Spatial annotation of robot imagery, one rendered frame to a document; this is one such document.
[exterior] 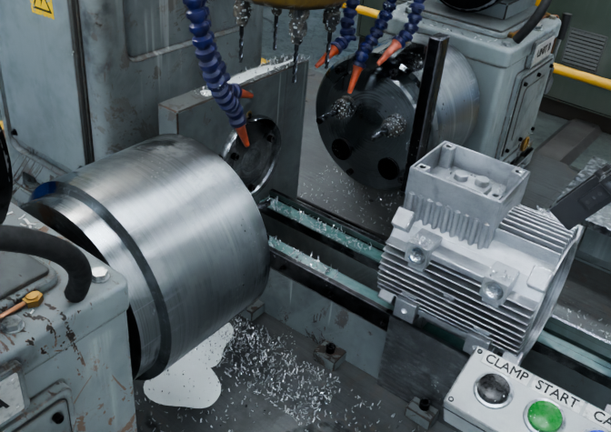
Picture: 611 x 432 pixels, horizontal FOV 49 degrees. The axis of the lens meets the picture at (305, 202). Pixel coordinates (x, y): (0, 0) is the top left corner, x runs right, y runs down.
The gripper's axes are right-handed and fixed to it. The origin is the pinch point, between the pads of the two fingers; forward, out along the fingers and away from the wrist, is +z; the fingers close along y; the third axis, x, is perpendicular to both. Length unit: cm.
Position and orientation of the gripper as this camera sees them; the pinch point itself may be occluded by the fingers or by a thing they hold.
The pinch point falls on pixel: (587, 197)
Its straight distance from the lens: 75.3
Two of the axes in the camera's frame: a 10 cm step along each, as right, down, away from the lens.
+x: 6.5, 7.5, -1.4
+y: -6.0, 3.9, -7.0
